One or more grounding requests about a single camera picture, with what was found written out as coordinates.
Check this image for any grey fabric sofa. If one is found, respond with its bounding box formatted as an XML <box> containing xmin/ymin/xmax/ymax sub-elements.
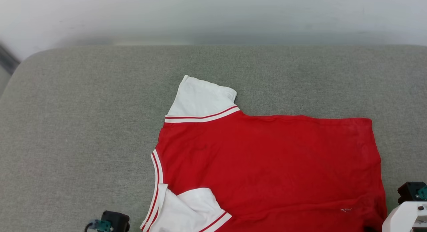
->
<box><xmin>0</xmin><ymin>44</ymin><xmax>427</xmax><ymax>232</ymax></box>

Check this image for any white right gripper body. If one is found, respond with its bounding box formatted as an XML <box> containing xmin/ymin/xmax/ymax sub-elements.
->
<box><xmin>382</xmin><ymin>201</ymin><xmax>427</xmax><ymax>232</ymax></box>

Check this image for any red and white shirt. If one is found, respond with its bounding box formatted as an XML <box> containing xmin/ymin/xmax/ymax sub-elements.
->
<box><xmin>140</xmin><ymin>75</ymin><xmax>388</xmax><ymax>232</ymax></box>

